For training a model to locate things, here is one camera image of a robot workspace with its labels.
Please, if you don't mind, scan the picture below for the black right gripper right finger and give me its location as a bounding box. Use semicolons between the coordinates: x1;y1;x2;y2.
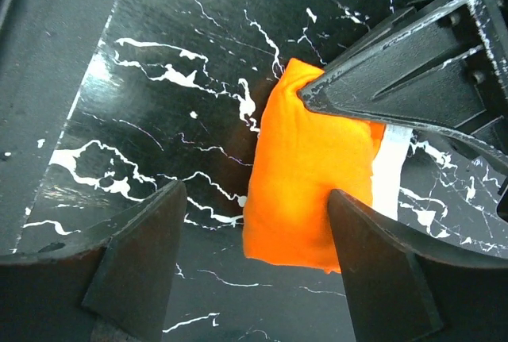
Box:
328;190;507;341

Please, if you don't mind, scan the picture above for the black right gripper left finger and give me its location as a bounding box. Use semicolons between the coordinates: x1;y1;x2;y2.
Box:
1;181;187;341

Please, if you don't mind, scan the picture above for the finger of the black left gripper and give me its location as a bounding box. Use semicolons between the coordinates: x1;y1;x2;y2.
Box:
298;0;507;173

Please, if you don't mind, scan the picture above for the orange underwear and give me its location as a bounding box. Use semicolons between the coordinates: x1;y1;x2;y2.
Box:
243;59;413;273

